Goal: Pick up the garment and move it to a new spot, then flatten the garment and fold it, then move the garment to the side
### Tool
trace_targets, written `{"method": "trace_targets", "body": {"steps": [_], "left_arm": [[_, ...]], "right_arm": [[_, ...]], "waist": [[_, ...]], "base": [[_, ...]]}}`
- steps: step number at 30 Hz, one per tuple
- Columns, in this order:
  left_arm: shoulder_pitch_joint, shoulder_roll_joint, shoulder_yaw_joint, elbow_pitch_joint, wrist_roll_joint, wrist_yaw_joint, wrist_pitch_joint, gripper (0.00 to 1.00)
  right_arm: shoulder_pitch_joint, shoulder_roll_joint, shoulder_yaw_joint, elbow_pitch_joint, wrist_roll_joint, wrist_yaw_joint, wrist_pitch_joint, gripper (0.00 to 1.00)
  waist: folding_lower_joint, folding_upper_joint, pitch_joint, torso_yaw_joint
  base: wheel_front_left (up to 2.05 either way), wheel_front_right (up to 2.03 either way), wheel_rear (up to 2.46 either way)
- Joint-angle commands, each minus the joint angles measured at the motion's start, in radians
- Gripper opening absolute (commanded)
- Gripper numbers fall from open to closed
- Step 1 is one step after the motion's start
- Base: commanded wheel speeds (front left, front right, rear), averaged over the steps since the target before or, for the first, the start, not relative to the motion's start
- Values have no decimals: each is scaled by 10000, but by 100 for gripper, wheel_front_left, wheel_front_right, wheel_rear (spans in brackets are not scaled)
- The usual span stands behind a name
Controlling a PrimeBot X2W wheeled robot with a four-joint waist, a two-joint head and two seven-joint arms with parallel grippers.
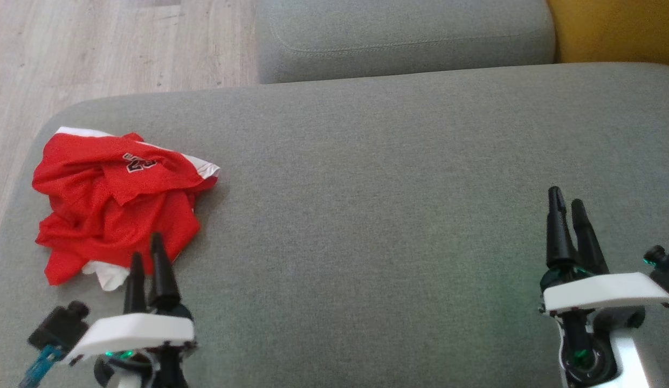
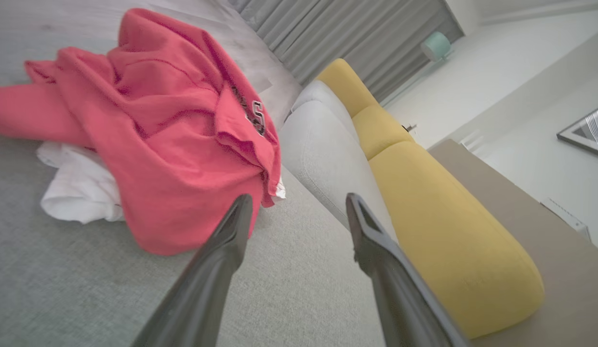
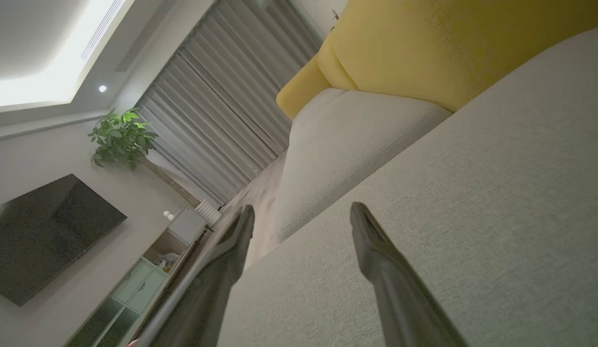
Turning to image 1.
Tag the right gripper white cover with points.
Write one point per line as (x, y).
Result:
(604, 291)

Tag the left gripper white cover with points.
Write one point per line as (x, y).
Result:
(135, 331)

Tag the red and white basketball jersey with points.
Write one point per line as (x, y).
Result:
(108, 215)

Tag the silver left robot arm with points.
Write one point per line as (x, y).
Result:
(126, 383)

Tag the grey fabric sofa seat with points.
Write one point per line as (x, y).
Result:
(366, 215)

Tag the yellow cushion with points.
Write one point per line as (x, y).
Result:
(614, 27)

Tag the grey sofa cushion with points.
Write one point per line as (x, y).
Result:
(399, 37)

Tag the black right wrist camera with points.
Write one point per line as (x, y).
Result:
(666, 269)

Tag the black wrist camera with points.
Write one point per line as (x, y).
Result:
(59, 326)
(666, 269)

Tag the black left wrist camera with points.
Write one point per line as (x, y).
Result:
(59, 326)

